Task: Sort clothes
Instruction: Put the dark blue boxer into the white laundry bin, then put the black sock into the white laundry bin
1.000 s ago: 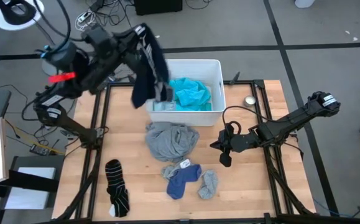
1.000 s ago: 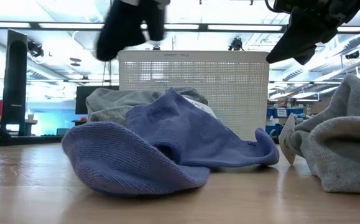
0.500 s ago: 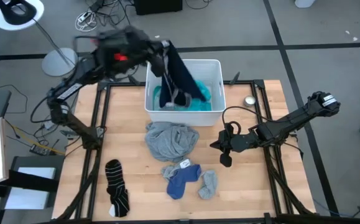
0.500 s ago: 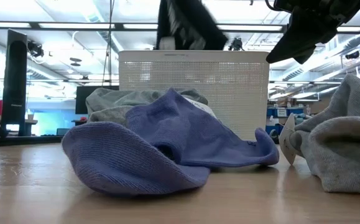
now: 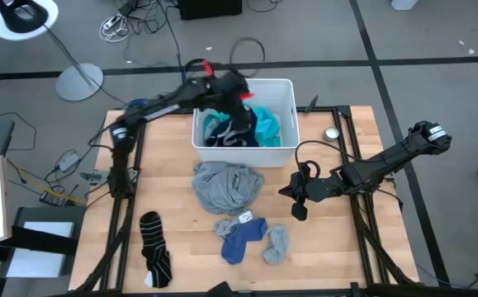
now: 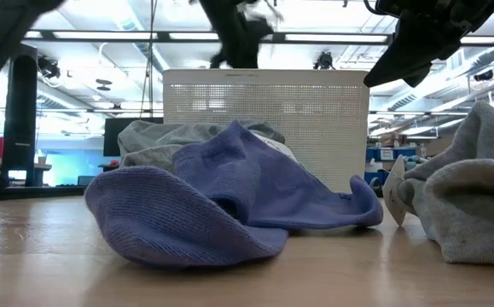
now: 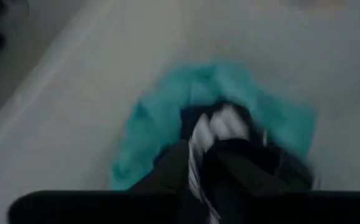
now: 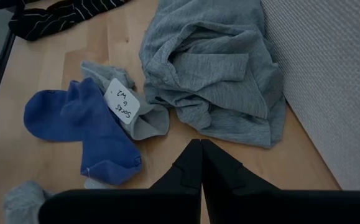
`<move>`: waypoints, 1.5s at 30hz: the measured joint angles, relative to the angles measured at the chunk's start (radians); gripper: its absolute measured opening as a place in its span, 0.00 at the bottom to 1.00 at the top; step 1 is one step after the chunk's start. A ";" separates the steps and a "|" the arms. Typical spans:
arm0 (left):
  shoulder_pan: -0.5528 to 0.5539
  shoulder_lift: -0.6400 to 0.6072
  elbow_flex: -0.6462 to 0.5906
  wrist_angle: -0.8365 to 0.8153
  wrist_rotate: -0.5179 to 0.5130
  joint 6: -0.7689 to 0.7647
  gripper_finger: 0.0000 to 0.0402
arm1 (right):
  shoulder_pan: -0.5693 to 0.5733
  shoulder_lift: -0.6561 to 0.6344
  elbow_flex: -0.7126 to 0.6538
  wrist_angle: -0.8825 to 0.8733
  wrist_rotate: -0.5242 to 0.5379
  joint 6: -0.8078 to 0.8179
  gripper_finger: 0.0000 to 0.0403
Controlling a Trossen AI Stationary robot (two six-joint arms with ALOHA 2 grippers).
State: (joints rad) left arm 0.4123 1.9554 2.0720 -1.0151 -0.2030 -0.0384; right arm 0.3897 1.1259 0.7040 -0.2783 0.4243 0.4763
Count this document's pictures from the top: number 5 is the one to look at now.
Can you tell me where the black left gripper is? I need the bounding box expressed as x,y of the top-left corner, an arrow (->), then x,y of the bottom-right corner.
204,70 -> 253,125

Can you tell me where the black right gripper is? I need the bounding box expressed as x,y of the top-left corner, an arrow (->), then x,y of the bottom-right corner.
277,160 -> 341,222

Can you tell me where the navy white logo underwear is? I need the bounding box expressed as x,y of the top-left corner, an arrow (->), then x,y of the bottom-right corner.
205,105 -> 261,149

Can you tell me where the grey knit shirt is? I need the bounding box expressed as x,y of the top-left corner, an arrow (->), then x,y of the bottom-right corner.
192,160 -> 266,217

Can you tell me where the plain grey sock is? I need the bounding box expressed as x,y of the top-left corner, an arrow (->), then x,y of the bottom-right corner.
261,224 -> 291,266
213,210 -> 257,243

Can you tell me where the black white-striped sock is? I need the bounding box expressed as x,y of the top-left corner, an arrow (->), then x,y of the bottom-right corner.
139,210 -> 174,290

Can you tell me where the teal garment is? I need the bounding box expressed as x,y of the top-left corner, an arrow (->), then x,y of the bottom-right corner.
203,106 -> 283,149

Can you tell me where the white plastic laundry basket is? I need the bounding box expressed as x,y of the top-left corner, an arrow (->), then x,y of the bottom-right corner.
192,78 -> 301,168

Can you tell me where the blue ribbed sock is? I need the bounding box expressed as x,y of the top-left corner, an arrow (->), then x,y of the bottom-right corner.
220,217 -> 269,266

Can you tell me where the black clamp lever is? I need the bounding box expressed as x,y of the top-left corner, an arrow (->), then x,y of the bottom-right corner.
304,94 -> 320,115

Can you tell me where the small round silver tin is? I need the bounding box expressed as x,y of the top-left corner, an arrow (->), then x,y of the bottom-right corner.
323,126 -> 342,143

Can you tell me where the black box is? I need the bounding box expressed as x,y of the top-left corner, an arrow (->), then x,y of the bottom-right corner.
177,0 -> 244,21

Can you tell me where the floor lamp with round base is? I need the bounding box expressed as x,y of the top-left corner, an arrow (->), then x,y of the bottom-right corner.
0,0 -> 105,103

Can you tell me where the grey power adapter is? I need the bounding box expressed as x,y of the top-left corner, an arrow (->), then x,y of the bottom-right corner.
54,148 -> 83,174

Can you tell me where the white floor object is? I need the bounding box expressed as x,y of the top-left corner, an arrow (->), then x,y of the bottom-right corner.
390,0 -> 421,12

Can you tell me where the black electronic device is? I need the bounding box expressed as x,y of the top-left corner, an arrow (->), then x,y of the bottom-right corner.
38,190 -> 77,208

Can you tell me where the black stand with white panel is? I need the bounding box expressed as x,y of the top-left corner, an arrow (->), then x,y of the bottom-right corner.
0,205 -> 88,297

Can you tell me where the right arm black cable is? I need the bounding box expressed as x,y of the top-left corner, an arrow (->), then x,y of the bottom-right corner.
295,139 -> 372,179

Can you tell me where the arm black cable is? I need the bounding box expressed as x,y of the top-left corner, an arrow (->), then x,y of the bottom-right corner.
182,36 -> 267,83
295,139 -> 372,179

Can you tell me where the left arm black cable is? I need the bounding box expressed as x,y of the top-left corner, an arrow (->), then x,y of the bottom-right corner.
182,36 -> 267,83

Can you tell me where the black aluminium table frame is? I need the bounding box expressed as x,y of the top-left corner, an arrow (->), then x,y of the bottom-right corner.
71,105 -> 422,297

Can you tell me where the white power strip with cord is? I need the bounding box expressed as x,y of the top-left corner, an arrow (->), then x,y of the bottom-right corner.
98,13 -> 130,44

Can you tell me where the grey metal bracket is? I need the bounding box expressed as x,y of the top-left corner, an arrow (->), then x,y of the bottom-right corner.
78,169 -> 112,186

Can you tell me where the blue cable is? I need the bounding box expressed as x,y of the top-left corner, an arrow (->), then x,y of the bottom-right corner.
414,263 -> 471,289

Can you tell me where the yellow cable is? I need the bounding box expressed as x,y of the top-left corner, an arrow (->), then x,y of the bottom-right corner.
6,158 -> 88,206

